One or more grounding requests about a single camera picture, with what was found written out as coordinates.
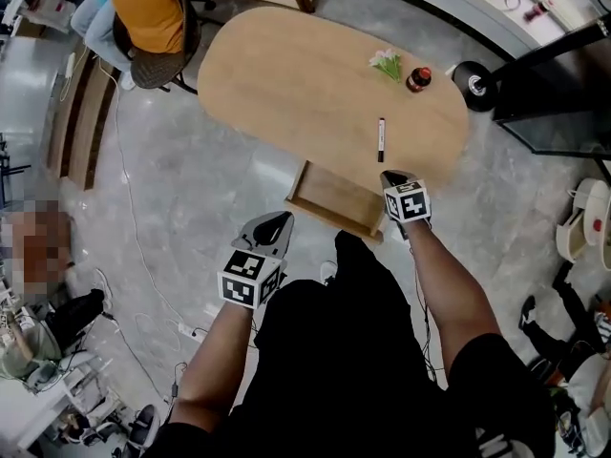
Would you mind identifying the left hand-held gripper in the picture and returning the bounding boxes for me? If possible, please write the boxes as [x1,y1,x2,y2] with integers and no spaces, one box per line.
[217,210,296,310]

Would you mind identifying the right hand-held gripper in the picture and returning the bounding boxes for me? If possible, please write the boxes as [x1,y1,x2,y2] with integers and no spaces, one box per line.
[380,169,432,224]

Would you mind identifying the black marker pen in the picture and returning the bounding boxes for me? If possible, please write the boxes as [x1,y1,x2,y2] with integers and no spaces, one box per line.
[376,116,388,164]

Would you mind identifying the wooden drawer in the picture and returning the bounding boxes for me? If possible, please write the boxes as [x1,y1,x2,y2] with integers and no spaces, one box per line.
[284,159,388,246]

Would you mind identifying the small dark red jar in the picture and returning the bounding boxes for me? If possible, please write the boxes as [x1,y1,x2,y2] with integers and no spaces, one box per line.
[405,66,433,94]

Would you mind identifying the small flower bunch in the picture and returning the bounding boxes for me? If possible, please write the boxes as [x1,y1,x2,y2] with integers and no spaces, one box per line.
[368,48,404,85]

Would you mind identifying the person's right forearm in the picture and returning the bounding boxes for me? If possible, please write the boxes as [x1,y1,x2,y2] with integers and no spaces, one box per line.
[405,217,506,390]

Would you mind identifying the person's left forearm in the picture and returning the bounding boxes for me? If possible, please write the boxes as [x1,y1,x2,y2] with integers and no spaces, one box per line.
[169,298,269,434]

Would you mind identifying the oval wooden table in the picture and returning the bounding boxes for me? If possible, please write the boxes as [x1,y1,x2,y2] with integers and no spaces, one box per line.
[196,6,472,195]

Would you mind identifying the black coat rack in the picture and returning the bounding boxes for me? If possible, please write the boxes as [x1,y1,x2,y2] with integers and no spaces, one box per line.
[451,16,611,114]

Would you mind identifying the person's black clothing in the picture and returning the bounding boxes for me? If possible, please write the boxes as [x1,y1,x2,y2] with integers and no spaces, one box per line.
[155,229,559,458]

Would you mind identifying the black glass-door cabinet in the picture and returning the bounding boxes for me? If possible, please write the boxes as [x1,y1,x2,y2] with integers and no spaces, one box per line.
[493,40,611,157]

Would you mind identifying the white round trolley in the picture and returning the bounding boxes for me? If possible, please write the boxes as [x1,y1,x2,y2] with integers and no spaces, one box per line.
[555,177,611,272]

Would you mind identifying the brown chair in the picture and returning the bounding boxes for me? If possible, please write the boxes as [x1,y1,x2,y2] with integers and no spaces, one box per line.
[112,0,220,95]

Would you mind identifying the wooden steps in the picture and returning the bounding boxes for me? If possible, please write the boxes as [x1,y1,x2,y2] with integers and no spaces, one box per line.
[46,50,121,193]

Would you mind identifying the red drink bottle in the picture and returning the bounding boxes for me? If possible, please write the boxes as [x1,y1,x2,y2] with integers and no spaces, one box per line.
[523,0,551,22]

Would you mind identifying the orange cushion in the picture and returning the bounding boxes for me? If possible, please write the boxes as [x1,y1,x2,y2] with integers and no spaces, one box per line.
[105,0,188,55]

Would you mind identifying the long white cable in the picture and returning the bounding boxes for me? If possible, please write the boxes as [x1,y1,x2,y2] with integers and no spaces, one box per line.
[59,48,188,326]

